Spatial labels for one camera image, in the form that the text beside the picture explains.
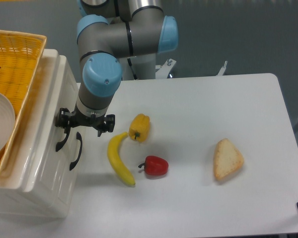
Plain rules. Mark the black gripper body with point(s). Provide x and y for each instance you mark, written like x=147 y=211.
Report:
x=79 y=119

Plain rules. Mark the black lower drawer handle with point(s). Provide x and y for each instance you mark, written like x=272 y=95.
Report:
x=78 y=151

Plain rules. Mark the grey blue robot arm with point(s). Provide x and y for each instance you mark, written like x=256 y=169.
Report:
x=110 y=30

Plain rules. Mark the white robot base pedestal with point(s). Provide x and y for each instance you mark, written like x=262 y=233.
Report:
x=138 y=68

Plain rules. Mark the black drawer handle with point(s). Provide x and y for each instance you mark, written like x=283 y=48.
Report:
x=78 y=151
x=61 y=144

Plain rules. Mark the black top drawer handle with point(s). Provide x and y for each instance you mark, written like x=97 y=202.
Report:
x=61 y=144

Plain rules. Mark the white drawer cabinet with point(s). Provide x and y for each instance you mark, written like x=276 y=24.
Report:
x=13 y=180

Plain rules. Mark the yellow banana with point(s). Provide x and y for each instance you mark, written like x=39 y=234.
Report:
x=115 y=160

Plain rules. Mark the red bell pepper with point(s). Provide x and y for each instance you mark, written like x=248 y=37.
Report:
x=154 y=166

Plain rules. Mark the triangular bread slice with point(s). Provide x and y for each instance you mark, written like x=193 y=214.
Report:
x=227 y=159

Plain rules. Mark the yellow bell pepper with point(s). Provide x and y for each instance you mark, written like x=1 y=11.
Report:
x=139 y=128

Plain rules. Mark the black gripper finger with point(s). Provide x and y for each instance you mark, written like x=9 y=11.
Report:
x=106 y=124
x=63 y=119

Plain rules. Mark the yellow woven basket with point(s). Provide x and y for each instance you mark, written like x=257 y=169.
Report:
x=20 y=54

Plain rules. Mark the beige round plate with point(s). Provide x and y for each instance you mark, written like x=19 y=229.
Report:
x=7 y=120

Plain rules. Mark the white metal table bracket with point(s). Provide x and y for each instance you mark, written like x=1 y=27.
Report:
x=222 y=69

